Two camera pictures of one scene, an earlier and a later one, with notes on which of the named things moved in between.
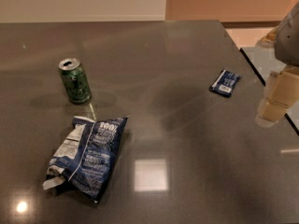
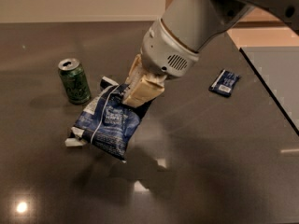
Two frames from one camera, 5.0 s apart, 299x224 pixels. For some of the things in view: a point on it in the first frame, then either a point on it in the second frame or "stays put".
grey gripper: [288, 44] -> [164, 50]
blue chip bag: [84, 159] -> [107, 122]
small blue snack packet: [225, 83] stays put
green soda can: [75, 80] stays put
